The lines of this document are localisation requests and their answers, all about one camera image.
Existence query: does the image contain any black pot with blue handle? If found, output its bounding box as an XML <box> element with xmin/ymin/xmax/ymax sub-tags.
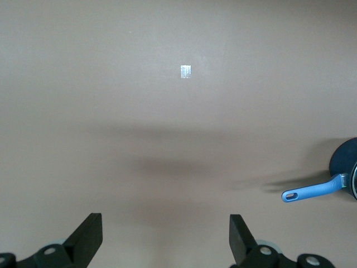
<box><xmin>281</xmin><ymin>136</ymin><xmax>357</xmax><ymax>204</ymax></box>

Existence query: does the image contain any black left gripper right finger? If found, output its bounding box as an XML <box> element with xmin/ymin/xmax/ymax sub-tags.
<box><xmin>229</xmin><ymin>214</ymin><xmax>334</xmax><ymax>268</ymax></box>

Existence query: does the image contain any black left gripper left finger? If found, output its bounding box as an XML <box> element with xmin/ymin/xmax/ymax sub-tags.
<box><xmin>0</xmin><ymin>213</ymin><xmax>103</xmax><ymax>268</ymax></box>

